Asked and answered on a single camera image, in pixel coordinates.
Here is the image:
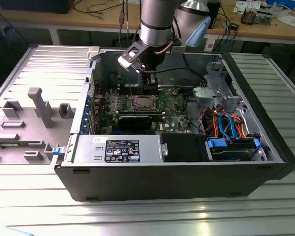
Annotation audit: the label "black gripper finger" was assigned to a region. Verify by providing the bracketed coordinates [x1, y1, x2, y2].
[142, 69, 152, 92]
[149, 71, 160, 91]

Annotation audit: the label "silver CPU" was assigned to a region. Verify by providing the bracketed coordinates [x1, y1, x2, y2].
[137, 97, 151, 108]

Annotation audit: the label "metal socket cover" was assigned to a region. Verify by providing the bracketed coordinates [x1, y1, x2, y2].
[130, 95, 158, 111]

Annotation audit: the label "black RAM slot bank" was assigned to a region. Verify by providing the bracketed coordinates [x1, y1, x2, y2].
[118, 83, 163, 96]

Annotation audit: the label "blue expansion slot clips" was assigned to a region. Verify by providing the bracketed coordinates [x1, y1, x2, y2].
[80, 94, 93, 135]

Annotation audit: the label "green motherboard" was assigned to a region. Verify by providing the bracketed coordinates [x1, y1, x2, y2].
[93, 85, 195, 135]

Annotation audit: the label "black graphics card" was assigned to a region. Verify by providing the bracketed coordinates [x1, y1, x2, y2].
[98, 111, 163, 132]

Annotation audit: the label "white QR code tag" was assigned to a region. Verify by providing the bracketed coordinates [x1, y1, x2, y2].
[206, 36, 216, 51]

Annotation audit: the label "white plastic case latch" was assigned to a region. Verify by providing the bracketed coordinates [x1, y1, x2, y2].
[87, 46, 100, 62]

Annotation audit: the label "black power supply label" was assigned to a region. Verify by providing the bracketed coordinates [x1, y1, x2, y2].
[105, 139, 140, 163]

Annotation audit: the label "tall black box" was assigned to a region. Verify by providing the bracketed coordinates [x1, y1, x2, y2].
[207, 0, 222, 30]

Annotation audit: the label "silver drive cage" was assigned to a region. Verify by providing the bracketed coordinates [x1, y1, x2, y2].
[194, 61, 270, 162]

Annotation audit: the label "wooden workbench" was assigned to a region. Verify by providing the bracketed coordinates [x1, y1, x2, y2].
[0, 0, 295, 45]

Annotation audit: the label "silver power supply unit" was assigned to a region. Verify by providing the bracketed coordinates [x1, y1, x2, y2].
[72, 134, 162, 164]

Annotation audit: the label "black PC case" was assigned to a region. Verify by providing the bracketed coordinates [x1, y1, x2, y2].
[50, 45, 295, 203]

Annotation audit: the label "white printed cards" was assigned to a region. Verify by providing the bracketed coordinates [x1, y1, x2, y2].
[233, 0, 249, 13]

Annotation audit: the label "copper coil component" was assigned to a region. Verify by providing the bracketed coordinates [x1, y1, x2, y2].
[240, 6, 256, 25]

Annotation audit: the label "hard disk in blue carrier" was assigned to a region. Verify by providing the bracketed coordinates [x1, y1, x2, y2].
[206, 137, 261, 162]

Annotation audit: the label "grey electronic device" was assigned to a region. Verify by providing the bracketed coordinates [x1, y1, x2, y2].
[254, 7, 273, 25]

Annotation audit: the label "grey parts rack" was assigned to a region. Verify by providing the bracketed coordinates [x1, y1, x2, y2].
[0, 87, 77, 165]

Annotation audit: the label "blue cardboard box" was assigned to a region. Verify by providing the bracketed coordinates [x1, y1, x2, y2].
[265, 0, 295, 11]

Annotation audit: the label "white paper sheets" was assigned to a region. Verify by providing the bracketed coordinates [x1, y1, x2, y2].
[276, 13, 295, 27]

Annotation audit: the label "black camera cable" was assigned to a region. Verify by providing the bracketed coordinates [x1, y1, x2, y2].
[142, 24, 207, 82]

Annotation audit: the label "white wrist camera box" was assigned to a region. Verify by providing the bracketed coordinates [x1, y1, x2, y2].
[171, 45, 187, 55]

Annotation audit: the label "white camera with black mount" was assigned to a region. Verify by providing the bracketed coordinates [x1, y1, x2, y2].
[117, 41, 148, 69]

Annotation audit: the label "black cable loop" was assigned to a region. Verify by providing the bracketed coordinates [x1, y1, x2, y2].
[184, 91, 206, 135]

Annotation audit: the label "hanging grey USB cable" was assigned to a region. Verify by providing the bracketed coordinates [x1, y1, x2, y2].
[119, 0, 130, 47]

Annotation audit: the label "red data wire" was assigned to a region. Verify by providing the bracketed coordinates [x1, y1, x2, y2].
[198, 109, 213, 135]

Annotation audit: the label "blue hanging cable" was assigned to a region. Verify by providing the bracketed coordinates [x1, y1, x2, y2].
[221, 19, 236, 47]

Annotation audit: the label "blue data wire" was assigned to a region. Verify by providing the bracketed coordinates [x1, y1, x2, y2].
[218, 114, 239, 140]

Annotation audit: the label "orange power wire bundle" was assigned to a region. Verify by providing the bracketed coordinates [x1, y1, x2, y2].
[211, 112, 248, 139]

